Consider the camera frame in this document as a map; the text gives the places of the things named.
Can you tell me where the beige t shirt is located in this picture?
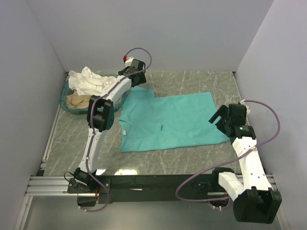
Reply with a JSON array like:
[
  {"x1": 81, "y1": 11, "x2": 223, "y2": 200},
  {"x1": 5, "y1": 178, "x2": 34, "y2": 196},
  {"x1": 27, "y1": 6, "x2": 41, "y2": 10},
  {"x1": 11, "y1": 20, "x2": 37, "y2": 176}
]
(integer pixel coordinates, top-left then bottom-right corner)
[{"x1": 66, "y1": 93, "x2": 91, "y2": 109}]

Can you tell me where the aluminium frame rail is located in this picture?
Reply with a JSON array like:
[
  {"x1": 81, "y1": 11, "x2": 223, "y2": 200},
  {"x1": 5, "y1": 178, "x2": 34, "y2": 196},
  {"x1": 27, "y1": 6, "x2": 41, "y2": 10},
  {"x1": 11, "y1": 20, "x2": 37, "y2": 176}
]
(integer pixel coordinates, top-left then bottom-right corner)
[{"x1": 14, "y1": 105, "x2": 288, "y2": 230}]

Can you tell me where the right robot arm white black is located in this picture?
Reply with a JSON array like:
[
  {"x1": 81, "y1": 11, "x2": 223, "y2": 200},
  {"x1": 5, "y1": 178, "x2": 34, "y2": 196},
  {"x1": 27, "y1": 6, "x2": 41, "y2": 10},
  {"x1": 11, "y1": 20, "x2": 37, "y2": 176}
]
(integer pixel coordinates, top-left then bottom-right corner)
[{"x1": 209, "y1": 103, "x2": 282, "y2": 224}]

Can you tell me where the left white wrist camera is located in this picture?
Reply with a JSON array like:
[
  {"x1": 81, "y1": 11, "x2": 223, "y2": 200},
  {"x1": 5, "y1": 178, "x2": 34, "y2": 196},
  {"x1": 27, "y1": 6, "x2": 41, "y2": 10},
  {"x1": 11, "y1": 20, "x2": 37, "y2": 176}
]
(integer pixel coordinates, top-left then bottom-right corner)
[{"x1": 123, "y1": 55, "x2": 134, "y2": 67}]

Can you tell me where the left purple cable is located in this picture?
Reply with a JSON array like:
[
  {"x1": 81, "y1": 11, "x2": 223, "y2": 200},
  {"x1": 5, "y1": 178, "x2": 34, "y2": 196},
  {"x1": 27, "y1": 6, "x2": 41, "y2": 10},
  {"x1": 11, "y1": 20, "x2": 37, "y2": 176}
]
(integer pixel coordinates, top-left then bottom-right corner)
[{"x1": 79, "y1": 47, "x2": 153, "y2": 213}]

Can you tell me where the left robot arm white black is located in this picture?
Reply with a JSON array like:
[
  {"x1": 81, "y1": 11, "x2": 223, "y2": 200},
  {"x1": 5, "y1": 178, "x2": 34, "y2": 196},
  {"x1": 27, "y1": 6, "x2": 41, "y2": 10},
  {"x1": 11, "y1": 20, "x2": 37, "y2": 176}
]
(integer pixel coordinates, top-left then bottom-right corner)
[{"x1": 73, "y1": 57, "x2": 146, "y2": 193}]

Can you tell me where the teal t shirt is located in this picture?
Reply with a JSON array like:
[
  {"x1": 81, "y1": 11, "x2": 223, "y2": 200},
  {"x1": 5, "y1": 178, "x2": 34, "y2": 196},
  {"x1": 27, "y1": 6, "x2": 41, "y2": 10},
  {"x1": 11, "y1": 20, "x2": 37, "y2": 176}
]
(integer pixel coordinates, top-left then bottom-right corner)
[{"x1": 119, "y1": 87, "x2": 228, "y2": 152}]

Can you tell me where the white t shirt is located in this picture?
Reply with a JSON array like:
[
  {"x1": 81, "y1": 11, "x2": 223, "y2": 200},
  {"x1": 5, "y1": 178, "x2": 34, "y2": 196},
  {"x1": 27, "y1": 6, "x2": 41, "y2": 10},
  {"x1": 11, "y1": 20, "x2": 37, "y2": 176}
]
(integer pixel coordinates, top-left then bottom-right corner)
[{"x1": 68, "y1": 67, "x2": 117, "y2": 95}]

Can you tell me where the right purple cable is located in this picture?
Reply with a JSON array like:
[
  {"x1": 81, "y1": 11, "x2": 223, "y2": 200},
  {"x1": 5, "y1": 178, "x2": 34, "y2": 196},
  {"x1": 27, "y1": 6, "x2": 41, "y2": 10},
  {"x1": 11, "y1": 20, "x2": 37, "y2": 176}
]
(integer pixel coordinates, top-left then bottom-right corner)
[{"x1": 176, "y1": 100, "x2": 281, "y2": 210}]

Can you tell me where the purple cable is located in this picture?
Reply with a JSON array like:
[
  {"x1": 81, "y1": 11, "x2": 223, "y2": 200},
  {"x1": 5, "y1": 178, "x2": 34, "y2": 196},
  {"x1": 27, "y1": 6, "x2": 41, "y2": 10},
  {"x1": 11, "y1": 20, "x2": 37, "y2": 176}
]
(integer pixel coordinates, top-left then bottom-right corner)
[
  {"x1": 79, "y1": 47, "x2": 153, "y2": 213},
  {"x1": 176, "y1": 100, "x2": 281, "y2": 210}
]

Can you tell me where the teal plastic basket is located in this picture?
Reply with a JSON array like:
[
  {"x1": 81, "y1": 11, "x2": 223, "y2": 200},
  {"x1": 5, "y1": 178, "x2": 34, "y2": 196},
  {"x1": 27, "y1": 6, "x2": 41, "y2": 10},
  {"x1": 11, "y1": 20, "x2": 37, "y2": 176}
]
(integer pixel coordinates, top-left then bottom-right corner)
[{"x1": 59, "y1": 80, "x2": 128, "y2": 115}]

